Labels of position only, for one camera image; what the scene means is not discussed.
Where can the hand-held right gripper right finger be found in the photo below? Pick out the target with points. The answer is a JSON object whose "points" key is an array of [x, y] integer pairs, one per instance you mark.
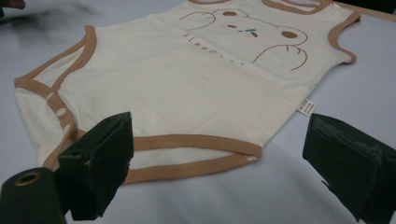
{"points": [[358, 168]]}

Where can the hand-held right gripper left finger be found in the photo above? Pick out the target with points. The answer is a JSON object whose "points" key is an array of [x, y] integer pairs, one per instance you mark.
{"points": [[96, 168]]}

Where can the cream baby bodysuit tan trim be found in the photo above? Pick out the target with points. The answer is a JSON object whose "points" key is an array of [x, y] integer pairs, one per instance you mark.
{"points": [[186, 93]]}

